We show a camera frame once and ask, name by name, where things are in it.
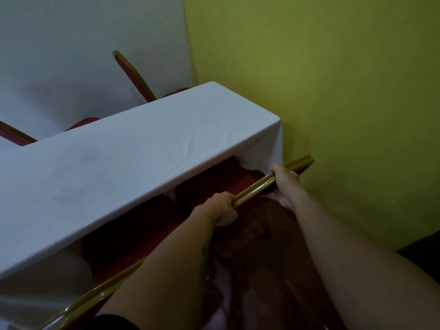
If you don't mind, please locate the person's left hand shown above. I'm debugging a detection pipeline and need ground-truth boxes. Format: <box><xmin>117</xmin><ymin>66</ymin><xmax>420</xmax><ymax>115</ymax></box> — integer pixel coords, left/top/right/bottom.
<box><xmin>191</xmin><ymin>191</ymin><xmax>239</xmax><ymax>227</ymax></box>

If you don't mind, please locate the person's right hand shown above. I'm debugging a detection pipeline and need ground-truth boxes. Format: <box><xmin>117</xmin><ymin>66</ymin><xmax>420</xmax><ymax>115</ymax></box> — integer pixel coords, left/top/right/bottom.
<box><xmin>261</xmin><ymin>164</ymin><xmax>302</xmax><ymax>213</ymax></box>

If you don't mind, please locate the gold frame red chair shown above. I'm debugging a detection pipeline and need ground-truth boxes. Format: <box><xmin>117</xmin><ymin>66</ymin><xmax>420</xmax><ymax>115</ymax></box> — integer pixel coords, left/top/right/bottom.
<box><xmin>112</xmin><ymin>50</ymin><xmax>192</xmax><ymax>103</ymax></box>
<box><xmin>41</xmin><ymin>154</ymin><xmax>315</xmax><ymax>330</ymax></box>
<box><xmin>0</xmin><ymin>117</ymin><xmax>101</xmax><ymax>147</ymax></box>

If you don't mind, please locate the person's right forearm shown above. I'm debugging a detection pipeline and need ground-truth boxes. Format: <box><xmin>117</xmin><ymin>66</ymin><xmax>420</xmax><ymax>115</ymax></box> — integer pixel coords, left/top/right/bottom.
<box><xmin>288</xmin><ymin>187</ymin><xmax>440</xmax><ymax>330</ymax></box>

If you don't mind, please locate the person's left forearm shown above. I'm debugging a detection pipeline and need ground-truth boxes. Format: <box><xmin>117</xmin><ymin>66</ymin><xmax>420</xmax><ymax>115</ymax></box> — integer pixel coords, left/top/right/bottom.
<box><xmin>94</xmin><ymin>212</ymin><xmax>215</xmax><ymax>330</ymax></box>

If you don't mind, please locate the white tablecloth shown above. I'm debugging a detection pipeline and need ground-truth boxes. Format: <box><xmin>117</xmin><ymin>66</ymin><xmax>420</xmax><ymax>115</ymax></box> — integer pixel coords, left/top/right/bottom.
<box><xmin>0</xmin><ymin>82</ymin><xmax>283</xmax><ymax>330</ymax></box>

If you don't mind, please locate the black sleeve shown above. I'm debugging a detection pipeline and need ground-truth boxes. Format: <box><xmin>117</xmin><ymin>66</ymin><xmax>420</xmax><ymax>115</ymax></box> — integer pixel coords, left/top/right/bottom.
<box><xmin>90</xmin><ymin>314</ymin><xmax>140</xmax><ymax>330</ymax></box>

